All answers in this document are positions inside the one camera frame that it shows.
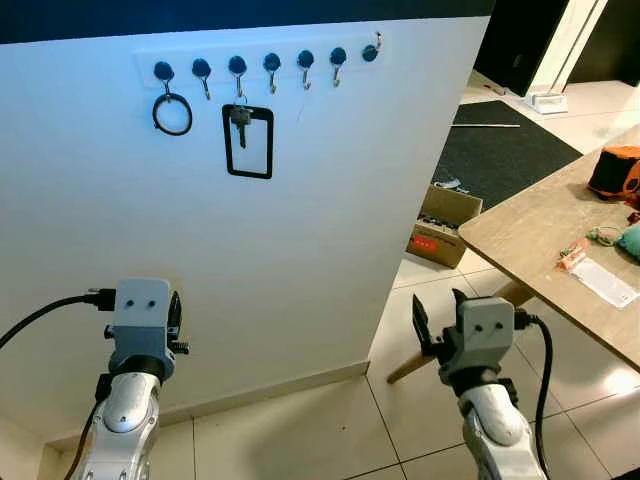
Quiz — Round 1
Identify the round-base metal wall hook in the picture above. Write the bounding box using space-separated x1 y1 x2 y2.
329 46 349 88
296 49 317 91
227 54 251 106
191 57 214 101
152 60 183 106
361 32 385 64
262 51 283 95

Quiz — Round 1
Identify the orange black case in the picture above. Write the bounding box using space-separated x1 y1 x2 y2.
587 145 640 201

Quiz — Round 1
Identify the black floor mat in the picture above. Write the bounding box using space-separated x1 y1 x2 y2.
432 100 584 211

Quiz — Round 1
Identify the black rectangular frame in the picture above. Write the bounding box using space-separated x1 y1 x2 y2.
221 103 275 181

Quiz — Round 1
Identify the small orange white packet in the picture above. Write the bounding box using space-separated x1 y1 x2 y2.
556 240 593 274

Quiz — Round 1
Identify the light wooden table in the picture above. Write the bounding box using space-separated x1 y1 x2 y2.
458 125 640 371

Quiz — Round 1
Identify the teal soft pouch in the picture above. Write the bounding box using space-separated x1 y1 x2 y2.
617 222 640 263

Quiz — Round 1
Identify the white door frame post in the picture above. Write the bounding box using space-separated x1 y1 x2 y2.
525 0 609 113

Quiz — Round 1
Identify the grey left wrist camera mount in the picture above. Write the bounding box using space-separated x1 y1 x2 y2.
108 279 173 376

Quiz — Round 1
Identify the dark door panel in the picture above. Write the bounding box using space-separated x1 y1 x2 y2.
472 0 571 98

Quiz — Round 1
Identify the white standing board panel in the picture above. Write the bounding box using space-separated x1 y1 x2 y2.
0 14 498 446

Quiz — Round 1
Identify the key bunch with green key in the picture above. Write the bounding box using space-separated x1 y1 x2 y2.
588 227 621 248

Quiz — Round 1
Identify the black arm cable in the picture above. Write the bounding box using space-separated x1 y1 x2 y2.
512 310 556 480
0 288 118 351

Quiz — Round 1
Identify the black round ring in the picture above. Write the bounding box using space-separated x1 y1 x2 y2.
152 93 194 137

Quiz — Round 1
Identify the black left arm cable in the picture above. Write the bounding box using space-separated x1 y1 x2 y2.
0 288 118 351

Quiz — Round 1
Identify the single metal key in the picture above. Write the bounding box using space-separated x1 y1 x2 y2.
231 104 251 151

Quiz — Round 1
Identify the open cardboard box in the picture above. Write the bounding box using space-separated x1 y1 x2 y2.
405 183 484 269

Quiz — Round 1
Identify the white printed paper sheet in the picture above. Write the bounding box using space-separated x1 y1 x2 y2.
570 256 640 310

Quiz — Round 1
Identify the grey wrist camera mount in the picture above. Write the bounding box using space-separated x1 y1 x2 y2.
455 297 518 373
108 279 173 376

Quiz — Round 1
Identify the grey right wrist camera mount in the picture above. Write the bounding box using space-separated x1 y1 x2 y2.
455 297 518 373

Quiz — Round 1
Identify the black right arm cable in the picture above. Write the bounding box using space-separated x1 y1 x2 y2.
512 310 556 480

